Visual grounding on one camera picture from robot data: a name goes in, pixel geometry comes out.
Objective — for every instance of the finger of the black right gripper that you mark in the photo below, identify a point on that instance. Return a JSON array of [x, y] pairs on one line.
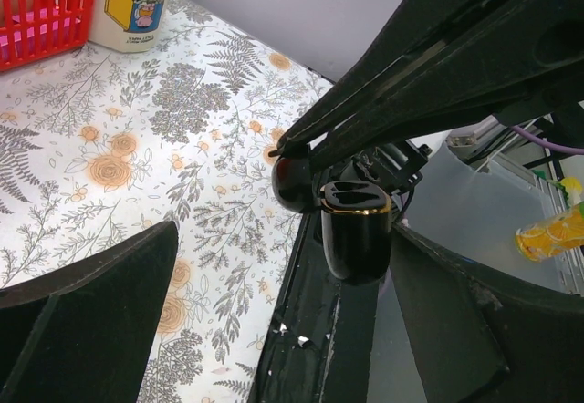
[[416, 31], [523, 48]]

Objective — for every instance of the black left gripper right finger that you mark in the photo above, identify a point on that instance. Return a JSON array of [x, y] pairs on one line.
[[481, 335]]

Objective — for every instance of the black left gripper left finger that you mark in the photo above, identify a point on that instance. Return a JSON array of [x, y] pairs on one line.
[[84, 332]]

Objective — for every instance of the black case with gold line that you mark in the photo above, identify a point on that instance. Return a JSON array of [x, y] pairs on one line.
[[355, 219]]

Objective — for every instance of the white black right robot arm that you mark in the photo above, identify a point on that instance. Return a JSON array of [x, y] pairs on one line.
[[394, 165]]

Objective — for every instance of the green orange drink bottle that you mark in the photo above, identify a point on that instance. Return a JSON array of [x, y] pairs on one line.
[[556, 234]]

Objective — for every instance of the floral patterned table mat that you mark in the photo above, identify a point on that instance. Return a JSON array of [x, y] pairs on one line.
[[97, 146]]

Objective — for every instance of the red plastic shopping basket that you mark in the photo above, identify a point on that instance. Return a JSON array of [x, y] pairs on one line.
[[32, 30]]

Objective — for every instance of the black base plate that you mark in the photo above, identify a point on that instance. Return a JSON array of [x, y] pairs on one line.
[[319, 339]]

